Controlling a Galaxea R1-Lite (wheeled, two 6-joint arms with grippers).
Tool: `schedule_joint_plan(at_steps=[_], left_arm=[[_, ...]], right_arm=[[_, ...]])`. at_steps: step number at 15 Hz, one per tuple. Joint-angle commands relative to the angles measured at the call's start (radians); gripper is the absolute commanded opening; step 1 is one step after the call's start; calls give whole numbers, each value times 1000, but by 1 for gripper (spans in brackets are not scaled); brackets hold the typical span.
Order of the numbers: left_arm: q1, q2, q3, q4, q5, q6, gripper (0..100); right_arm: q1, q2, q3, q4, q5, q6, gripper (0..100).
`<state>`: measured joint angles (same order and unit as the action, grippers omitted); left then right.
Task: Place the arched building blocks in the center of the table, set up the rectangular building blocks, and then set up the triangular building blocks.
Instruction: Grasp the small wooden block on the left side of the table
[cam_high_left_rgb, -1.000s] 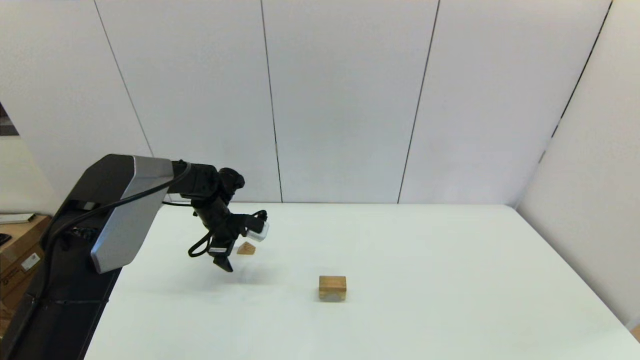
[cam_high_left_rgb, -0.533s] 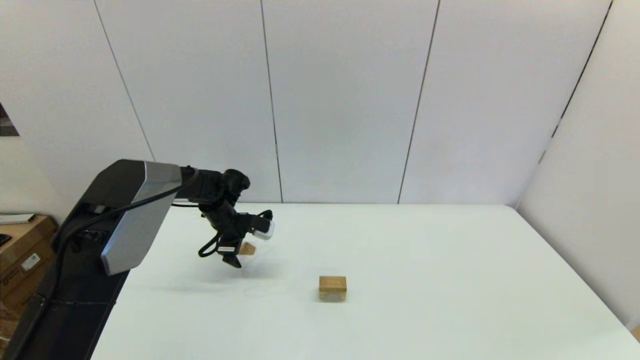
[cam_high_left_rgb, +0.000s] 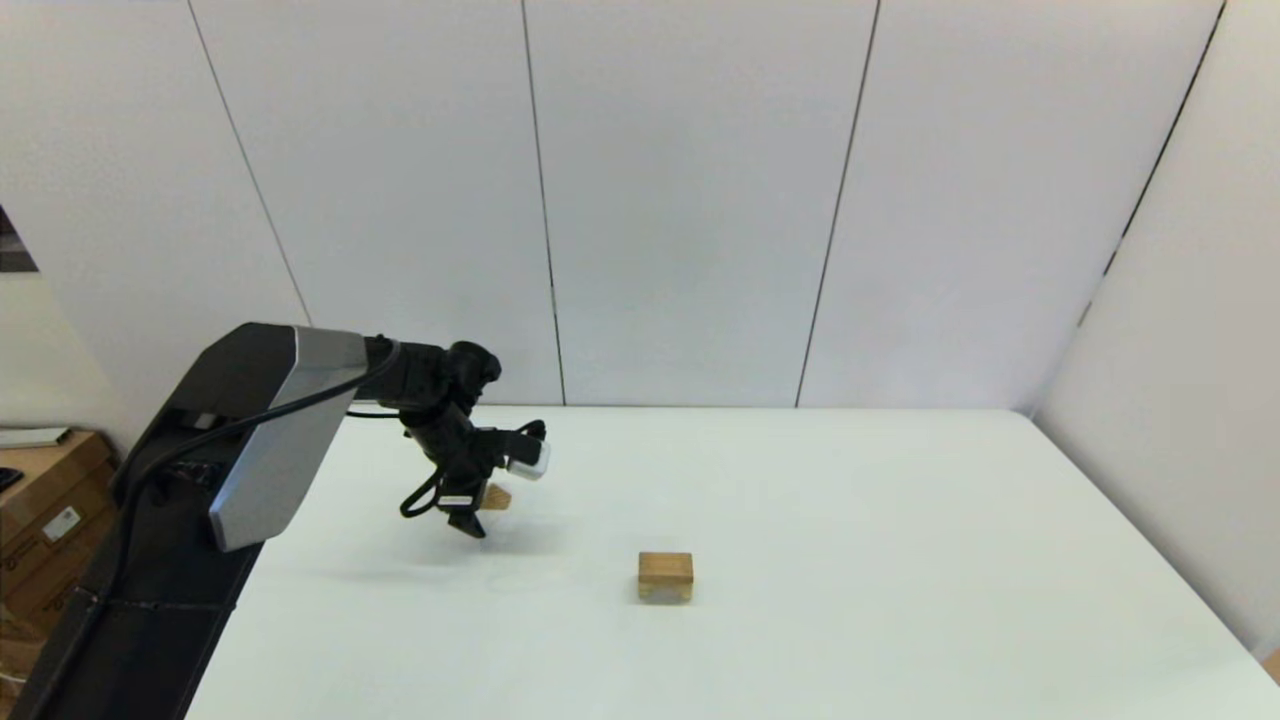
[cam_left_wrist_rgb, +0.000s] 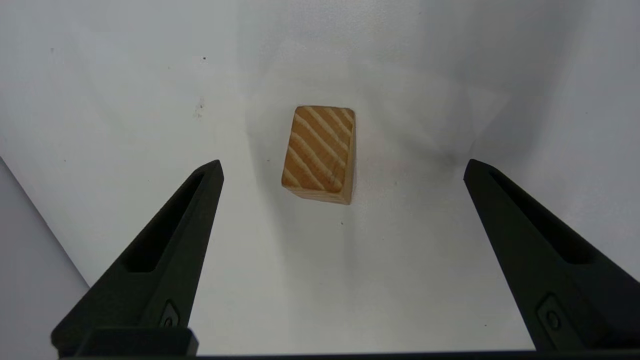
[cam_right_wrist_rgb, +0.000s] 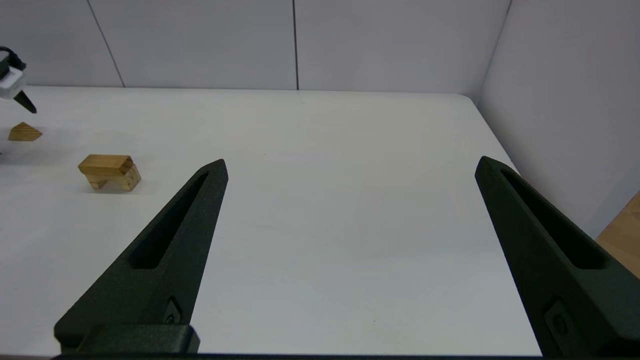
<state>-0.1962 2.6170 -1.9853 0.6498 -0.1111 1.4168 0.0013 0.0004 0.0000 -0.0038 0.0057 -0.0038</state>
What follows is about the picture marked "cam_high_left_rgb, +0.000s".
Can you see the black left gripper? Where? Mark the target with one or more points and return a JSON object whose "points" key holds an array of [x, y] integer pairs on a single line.
{"points": [[460, 470]]}

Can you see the triangular wooden building block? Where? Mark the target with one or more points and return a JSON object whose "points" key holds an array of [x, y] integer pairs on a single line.
{"points": [[497, 497]]}

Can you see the rectangular wooden building block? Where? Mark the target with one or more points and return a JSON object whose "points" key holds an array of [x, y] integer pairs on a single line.
{"points": [[665, 567]]}

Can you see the arched wooden building block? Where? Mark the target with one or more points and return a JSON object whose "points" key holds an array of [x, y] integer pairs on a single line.
{"points": [[665, 592]]}

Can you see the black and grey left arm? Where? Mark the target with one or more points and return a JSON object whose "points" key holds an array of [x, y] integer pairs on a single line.
{"points": [[250, 420]]}

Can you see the cardboard box with white label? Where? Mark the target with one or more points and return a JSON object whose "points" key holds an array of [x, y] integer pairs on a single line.
{"points": [[40, 585], [40, 490]]}

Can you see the flat white device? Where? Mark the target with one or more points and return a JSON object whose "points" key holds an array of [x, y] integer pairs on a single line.
{"points": [[35, 438]]}

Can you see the small black device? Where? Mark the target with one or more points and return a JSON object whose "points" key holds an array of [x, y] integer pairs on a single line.
{"points": [[8, 480]]}

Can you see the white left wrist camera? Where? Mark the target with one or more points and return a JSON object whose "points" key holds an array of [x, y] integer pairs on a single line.
{"points": [[528, 458]]}

